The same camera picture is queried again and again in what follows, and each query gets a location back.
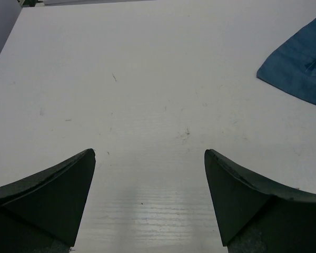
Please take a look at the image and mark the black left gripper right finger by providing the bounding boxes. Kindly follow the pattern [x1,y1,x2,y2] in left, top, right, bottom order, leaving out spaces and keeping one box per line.
[204,149,316,252]

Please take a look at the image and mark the blue lettered pillowcase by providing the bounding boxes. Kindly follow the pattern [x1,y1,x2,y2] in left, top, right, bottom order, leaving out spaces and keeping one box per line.
[256,18,316,105]

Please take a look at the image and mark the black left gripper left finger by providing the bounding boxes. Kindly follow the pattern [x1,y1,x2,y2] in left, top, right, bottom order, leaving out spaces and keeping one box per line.
[0,149,96,252]

